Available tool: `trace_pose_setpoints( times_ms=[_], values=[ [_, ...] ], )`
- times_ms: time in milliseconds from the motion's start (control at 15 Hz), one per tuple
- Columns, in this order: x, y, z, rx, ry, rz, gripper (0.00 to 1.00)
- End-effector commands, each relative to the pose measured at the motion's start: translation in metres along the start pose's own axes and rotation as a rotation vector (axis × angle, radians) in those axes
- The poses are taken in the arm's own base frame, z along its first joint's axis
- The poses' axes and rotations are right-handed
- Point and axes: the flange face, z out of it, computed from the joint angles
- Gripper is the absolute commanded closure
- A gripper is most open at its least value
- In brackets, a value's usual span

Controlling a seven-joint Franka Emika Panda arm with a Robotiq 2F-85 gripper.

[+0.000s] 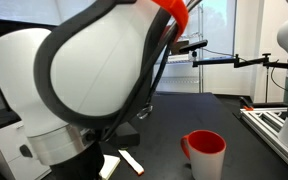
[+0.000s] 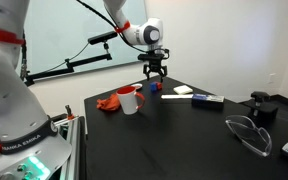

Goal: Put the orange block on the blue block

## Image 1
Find white flat box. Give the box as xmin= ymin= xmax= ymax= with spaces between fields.
xmin=167 ymin=53 xmax=195 ymax=64

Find yellow sticky note pad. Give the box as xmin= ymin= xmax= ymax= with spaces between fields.
xmin=98 ymin=154 xmax=121 ymax=180

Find aluminium extrusion frame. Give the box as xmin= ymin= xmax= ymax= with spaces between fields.
xmin=239 ymin=107 xmax=288 ymax=179

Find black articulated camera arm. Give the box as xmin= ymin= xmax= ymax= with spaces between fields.
xmin=192 ymin=52 xmax=288 ymax=103

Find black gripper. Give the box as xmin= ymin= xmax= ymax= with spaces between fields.
xmin=48 ymin=142 xmax=106 ymax=180

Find thin black camera cable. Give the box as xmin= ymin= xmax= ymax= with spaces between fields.
xmin=202 ymin=48 xmax=288 ymax=96

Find brown cardboard box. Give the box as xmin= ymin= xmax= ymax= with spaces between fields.
xmin=171 ymin=39 xmax=190 ymax=56

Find clear safety glasses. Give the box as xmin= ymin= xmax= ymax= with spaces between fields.
xmin=137 ymin=104 xmax=154 ymax=120

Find metal wire shelf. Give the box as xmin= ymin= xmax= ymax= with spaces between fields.
xmin=153 ymin=3 xmax=205 ymax=94

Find red velcro forearm strap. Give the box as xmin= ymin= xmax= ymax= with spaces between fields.
xmin=150 ymin=0 xmax=189 ymax=43

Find red and white mug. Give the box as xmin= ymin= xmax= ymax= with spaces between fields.
xmin=180 ymin=129 xmax=227 ymax=180

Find black stereo camera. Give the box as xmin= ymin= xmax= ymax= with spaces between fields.
xmin=178 ymin=39 xmax=209 ymax=54

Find orange handled clamp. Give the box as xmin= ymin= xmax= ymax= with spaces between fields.
xmin=239 ymin=96 xmax=255 ymax=112

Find white drawer cabinet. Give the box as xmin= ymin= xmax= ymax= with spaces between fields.
xmin=0 ymin=109 xmax=52 ymax=180

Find white marker orange cap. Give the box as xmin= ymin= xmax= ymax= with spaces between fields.
xmin=118 ymin=149 xmax=145 ymax=177

